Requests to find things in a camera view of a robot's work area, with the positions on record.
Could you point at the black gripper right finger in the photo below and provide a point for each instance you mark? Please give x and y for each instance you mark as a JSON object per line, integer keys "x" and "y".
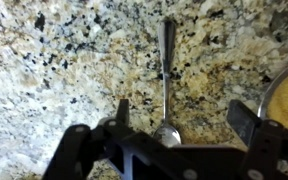
{"x": 264, "y": 146}

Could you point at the silver metal spoon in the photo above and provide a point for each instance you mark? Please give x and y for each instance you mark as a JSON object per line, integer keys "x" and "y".
{"x": 166, "y": 46}

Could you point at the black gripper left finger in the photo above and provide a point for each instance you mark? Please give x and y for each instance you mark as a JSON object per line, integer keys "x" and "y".
{"x": 77, "y": 146}

